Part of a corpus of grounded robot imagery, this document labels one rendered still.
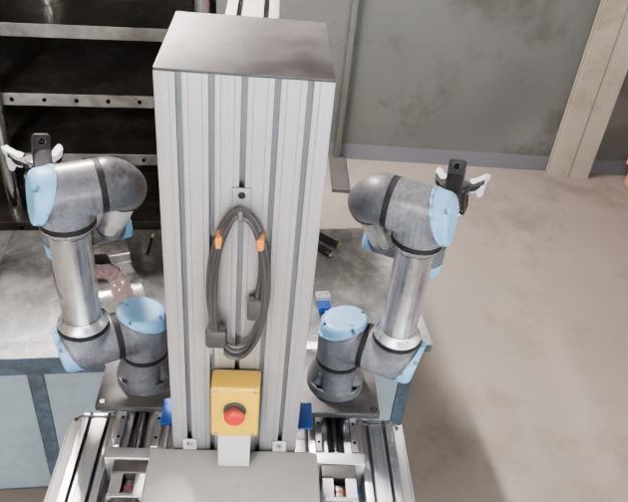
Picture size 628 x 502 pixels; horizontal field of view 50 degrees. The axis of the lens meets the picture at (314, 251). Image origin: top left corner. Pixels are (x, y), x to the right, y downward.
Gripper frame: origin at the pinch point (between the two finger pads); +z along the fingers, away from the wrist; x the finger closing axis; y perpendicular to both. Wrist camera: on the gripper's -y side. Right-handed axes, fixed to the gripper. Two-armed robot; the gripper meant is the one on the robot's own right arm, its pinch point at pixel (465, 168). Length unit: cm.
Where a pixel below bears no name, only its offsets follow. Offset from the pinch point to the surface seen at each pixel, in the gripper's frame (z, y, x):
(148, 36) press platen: 24, -22, -124
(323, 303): -6, 56, -44
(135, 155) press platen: 18, 24, -135
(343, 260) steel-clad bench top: 26, 59, -49
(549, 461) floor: 40, 153, 40
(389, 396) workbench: -3, 96, -20
